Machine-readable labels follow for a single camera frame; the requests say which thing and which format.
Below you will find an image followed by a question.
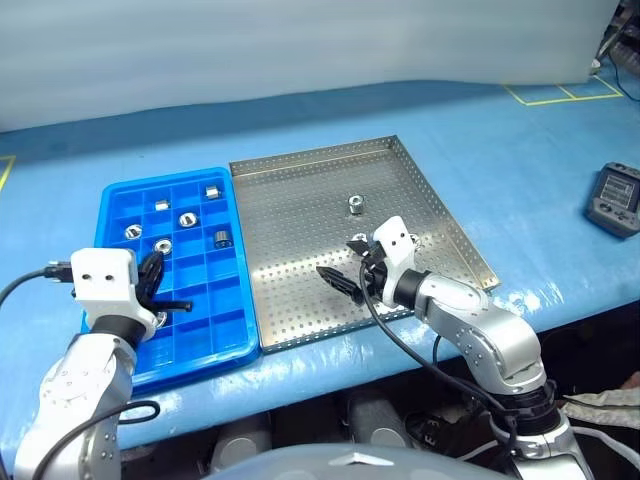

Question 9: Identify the dark equipment pile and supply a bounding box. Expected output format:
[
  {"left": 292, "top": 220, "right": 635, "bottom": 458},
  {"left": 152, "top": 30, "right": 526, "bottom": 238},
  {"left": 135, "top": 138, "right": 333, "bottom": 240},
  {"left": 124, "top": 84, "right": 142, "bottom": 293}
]
[{"left": 594, "top": 0, "right": 640, "bottom": 74}]

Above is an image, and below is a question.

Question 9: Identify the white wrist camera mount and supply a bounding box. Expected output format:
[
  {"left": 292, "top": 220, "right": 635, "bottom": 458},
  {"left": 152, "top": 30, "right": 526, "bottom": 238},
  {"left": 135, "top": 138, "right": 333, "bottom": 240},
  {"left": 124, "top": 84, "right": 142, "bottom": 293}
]
[
  {"left": 69, "top": 248, "right": 158, "bottom": 342},
  {"left": 372, "top": 215, "right": 418, "bottom": 309}
]

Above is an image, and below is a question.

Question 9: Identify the silver robot torso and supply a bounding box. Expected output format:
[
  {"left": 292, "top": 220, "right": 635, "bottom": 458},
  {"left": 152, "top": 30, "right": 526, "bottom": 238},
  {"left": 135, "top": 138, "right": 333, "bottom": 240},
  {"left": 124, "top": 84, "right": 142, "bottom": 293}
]
[{"left": 199, "top": 442, "right": 517, "bottom": 480}]

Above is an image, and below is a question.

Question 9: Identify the black printed fabric piece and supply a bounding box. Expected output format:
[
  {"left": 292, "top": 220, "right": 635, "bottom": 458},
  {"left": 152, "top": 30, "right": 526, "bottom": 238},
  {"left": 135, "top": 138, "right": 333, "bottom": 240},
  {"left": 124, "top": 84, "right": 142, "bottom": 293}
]
[{"left": 403, "top": 409, "right": 497, "bottom": 462}]

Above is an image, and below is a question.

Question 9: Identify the white cable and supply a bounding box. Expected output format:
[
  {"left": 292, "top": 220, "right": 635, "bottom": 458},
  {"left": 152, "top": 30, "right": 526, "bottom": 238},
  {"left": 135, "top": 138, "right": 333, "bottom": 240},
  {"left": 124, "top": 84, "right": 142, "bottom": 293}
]
[{"left": 568, "top": 424, "right": 640, "bottom": 470}]

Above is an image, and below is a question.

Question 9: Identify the perforated steel tray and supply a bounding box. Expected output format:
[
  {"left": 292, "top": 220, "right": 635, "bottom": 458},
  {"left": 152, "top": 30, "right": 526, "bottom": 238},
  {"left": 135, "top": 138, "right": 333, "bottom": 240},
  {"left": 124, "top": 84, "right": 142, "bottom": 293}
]
[{"left": 228, "top": 134, "right": 503, "bottom": 355}]

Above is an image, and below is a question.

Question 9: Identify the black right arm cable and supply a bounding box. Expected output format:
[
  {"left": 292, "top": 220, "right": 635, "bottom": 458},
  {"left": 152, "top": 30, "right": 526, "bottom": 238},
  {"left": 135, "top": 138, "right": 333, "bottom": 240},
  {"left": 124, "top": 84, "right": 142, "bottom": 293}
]
[{"left": 358, "top": 259, "right": 521, "bottom": 480}]

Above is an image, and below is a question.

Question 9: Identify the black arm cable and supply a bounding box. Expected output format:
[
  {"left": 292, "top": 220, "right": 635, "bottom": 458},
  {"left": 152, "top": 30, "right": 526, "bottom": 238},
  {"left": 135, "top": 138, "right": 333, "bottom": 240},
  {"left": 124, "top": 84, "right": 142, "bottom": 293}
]
[
  {"left": 0, "top": 258, "right": 162, "bottom": 480},
  {"left": 358, "top": 259, "right": 521, "bottom": 480}
]

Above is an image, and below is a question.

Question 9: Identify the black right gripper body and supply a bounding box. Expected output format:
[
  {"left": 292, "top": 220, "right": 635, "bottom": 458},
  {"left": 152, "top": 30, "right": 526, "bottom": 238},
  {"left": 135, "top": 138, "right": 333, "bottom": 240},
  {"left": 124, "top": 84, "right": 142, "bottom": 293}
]
[{"left": 359, "top": 241, "right": 390, "bottom": 302}]

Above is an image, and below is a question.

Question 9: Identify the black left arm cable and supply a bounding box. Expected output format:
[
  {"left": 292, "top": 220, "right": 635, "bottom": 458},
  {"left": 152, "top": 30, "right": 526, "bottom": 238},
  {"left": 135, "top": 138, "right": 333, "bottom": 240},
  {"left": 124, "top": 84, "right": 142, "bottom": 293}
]
[{"left": 0, "top": 258, "right": 162, "bottom": 480}]

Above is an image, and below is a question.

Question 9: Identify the grey handheld controller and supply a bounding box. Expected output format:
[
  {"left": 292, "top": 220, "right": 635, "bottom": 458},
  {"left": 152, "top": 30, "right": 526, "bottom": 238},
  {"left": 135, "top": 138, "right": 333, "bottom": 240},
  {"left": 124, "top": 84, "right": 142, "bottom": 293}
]
[{"left": 583, "top": 160, "right": 640, "bottom": 241}]

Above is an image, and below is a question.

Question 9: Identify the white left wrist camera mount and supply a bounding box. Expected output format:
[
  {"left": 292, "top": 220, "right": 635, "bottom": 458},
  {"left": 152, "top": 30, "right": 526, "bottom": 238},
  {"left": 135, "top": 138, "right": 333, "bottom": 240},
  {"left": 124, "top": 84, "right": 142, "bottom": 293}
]
[{"left": 69, "top": 248, "right": 158, "bottom": 342}]

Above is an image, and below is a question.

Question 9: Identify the white corrugated backdrop sheet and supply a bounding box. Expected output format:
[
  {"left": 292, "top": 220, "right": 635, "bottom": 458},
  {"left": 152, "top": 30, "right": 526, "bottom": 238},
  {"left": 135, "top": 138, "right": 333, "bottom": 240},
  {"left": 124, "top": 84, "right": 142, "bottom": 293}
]
[{"left": 0, "top": 0, "right": 624, "bottom": 134}]

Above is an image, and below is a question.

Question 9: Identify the blue plastic compartment tray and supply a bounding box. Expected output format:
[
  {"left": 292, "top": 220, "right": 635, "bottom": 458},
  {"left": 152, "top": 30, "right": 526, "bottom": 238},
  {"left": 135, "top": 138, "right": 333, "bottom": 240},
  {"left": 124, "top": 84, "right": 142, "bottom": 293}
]
[{"left": 81, "top": 167, "right": 262, "bottom": 396}]

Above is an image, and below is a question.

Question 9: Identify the thin black cable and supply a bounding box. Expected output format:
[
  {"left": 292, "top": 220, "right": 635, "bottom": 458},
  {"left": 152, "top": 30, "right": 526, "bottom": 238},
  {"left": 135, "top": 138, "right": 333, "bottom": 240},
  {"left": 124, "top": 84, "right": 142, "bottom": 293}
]
[{"left": 610, "top": 52, "right": 640, "bottom": 104}]

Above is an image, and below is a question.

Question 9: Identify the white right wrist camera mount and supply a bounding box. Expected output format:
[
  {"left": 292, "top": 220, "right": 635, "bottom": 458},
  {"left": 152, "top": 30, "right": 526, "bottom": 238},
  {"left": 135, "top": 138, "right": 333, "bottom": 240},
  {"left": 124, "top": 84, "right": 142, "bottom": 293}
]
[{"left": 372, "top": 215, "right": 418, "bottom": 309}]

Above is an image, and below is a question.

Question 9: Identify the camouflage cloth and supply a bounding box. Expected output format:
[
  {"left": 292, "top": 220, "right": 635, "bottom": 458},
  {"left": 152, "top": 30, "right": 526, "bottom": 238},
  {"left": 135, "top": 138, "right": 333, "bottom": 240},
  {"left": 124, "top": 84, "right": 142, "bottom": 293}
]
[{"left": 559, "top": 387, "right": 640, "bottom": 430}]

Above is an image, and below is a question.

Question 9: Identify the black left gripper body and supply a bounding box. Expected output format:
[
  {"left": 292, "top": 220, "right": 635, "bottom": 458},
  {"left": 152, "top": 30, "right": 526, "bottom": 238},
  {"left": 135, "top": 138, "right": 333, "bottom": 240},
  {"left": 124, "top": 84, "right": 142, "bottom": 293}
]
[{"left": 133, "top": 259, "right": 156, "bottom": 314}]

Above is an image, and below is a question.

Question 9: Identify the grey rounded cylinder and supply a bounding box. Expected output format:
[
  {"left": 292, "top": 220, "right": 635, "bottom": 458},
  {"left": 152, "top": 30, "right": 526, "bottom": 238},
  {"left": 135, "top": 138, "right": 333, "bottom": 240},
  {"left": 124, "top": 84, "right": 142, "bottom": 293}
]
[
  {"left": 208, "top": 424, "right": 274, "bottom": 474},
  {"left": 346, "top": 394, "right": 413, "bottom": 449}
]

